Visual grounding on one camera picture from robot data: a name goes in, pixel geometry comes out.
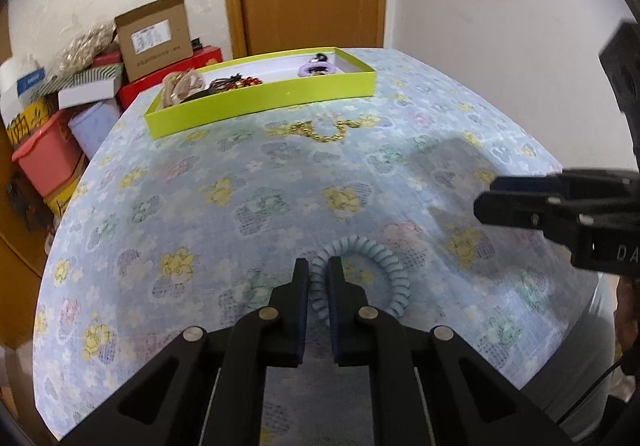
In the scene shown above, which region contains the blue spiral hair tie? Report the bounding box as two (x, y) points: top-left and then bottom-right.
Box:
(308, 234), (412, 327)

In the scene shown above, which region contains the dark brown bead bracelet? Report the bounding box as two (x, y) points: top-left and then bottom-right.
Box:
(204, 72), (246, 96)

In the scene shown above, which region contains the beige hair claw clip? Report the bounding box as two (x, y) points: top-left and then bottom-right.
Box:
(160, 69), (206, 108)

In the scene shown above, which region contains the purple spiral hair tie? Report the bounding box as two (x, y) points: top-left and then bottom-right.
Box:
(297, 60), (342, 79)

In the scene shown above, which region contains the black pink figurine hair clip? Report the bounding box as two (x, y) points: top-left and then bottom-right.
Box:
(310, 53), (329, 64)

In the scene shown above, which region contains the floral blue tablecloth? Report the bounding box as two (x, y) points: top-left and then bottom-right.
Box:
(32, 50), (598, 436)

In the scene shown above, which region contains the yellow-green shallow tray box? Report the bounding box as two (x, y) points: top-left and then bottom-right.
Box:
(144, 47), (376, 140)

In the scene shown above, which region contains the wooden wardrobe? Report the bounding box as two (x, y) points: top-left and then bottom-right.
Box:
(0, 5), (57, 352)

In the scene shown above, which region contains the lavender cylindrical container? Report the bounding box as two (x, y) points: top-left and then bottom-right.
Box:
(68, 99), (122, 159)

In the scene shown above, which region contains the red gift box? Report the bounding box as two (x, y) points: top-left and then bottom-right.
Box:
(117, 46), (224, 110)

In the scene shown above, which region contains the pink plastic bin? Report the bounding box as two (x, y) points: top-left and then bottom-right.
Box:
(12, 110), (84, 198)

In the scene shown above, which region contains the white flat box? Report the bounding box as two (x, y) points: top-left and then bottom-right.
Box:
(58, 77), (122, 110)

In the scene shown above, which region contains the green striped box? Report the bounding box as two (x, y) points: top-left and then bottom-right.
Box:
(36, 63), (124, 96)

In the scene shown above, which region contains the brown cardboard box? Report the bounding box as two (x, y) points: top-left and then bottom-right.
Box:
(114, 0), (193, 81)

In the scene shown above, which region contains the yellow patterned box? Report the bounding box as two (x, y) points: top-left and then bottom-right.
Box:
(6, 96), (58, 148)

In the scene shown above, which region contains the bag of beige items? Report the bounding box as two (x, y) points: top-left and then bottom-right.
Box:
(50, 22), (115, 78)

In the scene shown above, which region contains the white blue carton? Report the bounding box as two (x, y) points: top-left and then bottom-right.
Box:
(1, 55), (46, 123)

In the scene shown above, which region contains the gold chain necklace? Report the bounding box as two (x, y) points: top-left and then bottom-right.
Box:
(267, 112), (384, 144)

